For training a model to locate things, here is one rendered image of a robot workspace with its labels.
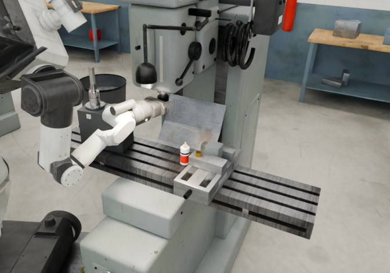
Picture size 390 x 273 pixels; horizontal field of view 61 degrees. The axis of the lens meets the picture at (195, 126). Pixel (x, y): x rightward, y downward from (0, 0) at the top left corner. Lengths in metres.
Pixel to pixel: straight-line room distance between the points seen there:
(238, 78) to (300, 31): 3.85
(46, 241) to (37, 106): 0.91
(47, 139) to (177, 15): 0.58
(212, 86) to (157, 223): 0.73
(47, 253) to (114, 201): 0.41
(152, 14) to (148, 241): 0.88
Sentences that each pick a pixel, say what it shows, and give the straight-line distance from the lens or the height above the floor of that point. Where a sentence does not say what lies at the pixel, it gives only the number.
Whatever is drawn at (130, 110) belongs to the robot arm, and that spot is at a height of 1.26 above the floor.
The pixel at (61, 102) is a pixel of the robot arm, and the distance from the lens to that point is 1.02.
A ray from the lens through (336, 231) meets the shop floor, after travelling 2.80.
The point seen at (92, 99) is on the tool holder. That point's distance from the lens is 1.59.
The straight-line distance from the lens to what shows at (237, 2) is 1.48.
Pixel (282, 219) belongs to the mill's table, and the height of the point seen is 0.93.
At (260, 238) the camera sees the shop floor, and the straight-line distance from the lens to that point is 2.56.
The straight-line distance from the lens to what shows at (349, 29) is 4.84.
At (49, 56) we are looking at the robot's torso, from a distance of 1.08.
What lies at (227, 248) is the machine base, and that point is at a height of 0.20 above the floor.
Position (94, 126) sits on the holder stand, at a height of 1.07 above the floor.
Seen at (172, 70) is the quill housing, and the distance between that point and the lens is 1.23.
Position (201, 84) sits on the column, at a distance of 1.72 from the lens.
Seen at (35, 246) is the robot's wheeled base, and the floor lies 0.59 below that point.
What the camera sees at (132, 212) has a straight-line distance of 1.45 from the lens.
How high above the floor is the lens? 1.80
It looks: 28 degrees down
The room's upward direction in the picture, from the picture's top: 2 degrees clockwise
